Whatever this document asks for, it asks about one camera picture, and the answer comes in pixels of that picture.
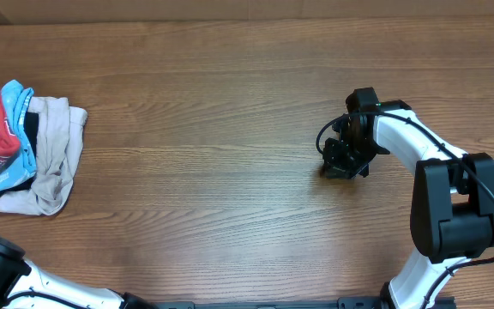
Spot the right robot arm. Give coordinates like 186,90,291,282
316,100,494,308

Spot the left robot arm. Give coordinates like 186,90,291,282
0,237,154,309

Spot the beige folded garment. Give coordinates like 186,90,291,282
0,97,87,215

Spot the dark navy folded garment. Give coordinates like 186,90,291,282
0,112,39,197

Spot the light blue folded t-shirt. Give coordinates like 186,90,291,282
0,80,37,191

